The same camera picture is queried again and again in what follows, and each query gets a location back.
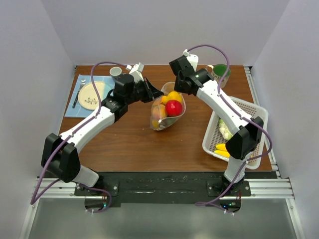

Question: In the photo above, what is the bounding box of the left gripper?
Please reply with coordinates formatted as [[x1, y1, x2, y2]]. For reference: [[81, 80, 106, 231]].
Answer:
[[125, 77, 163, 105]]

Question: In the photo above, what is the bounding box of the peach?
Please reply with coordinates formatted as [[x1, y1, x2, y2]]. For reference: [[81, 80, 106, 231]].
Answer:
[[152, 104, 167, 120]]

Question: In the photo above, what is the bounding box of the polka dot zip bag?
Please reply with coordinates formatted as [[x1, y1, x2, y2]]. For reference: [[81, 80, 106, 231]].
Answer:
[[150, 82, 186, 131]]

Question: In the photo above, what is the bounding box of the red apple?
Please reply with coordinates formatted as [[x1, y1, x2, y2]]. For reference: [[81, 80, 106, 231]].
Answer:
[[165, 100, 183, 117]]

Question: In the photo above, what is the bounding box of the yellow red mango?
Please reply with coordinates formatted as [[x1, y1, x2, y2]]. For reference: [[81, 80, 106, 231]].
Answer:
[[152, 119, 160, 130]]

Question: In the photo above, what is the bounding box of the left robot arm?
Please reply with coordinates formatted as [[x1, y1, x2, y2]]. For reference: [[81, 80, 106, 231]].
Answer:
[[41, 74, 163, 195]]

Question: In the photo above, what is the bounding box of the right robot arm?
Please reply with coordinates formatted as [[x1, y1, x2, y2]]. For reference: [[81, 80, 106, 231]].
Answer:
[[169, 56, 264, 196]]

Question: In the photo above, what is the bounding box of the green interior floral mug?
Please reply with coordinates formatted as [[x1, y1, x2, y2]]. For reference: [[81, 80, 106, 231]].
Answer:
[[205, 64, 231, 89]]

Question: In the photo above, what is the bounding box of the small grey cup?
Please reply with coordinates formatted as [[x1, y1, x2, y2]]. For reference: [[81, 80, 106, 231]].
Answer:
[[109, 66, 122, 80]]

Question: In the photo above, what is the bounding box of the cabbage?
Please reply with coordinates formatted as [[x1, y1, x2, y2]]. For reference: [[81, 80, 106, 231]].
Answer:
[[219, 119, 233, 140]]

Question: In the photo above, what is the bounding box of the white plastic basket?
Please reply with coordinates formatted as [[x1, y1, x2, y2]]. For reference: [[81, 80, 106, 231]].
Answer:
[[202, 97, 269, 170]]

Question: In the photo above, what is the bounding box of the cream and blue plate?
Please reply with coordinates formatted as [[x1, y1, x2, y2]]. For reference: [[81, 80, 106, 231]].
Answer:
[[78, 81, 114, 111]]

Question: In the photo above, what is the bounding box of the yellow banana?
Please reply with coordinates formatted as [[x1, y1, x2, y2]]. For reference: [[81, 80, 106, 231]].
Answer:
[[214, 143, 230, 158]]

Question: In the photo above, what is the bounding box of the blue placemat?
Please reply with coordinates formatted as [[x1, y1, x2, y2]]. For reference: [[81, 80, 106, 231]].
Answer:
[[65, 75, 115, 118]]

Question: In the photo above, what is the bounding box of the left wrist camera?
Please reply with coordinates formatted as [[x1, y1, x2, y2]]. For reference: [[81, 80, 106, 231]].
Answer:
[[126, 62, 144, 83]]

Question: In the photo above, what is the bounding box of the fork with black handle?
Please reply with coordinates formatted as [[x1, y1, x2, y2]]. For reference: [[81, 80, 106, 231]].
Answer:
[[72, 78, 86, 109]]

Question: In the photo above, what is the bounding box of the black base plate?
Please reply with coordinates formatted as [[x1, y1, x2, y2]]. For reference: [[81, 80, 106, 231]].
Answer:
[[74, 171, 251, 209]]

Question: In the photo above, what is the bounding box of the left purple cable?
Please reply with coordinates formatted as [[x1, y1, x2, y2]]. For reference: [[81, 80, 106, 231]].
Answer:
[[30, 61, 133, 213]]

